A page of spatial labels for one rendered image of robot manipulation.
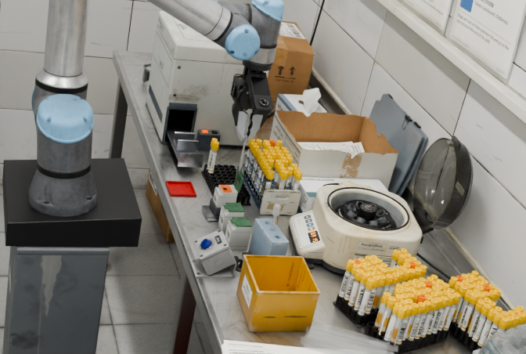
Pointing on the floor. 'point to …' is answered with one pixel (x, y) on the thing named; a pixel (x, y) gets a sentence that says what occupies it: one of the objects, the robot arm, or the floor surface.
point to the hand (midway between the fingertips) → (245, 139)
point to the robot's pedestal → (54, 299)
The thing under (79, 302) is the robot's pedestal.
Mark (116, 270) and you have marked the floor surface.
